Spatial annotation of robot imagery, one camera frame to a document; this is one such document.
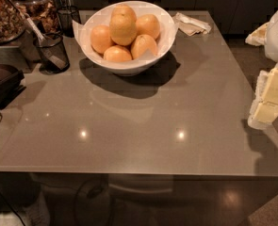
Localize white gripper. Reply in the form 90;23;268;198
245;10;278;130

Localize orange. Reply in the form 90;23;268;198
109;14;137;46
90;24;114;54
136;14;160;40
111;4;137;21
104;45;132;62
130;34;157;59

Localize white ceramic bowl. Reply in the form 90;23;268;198
79;0;177;77

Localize folded paper napkins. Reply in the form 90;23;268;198
173;12;212;36

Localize rear black mesh cup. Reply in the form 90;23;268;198
57;6;81;38

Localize black mesh cup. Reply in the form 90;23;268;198
34;33;70;73
57;6;81;38

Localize front black mesh cup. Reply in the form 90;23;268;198
34;33;70;73

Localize dark brown device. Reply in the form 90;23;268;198
0;64;25;109

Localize large glass snack jar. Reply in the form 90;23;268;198
0;0;26;45

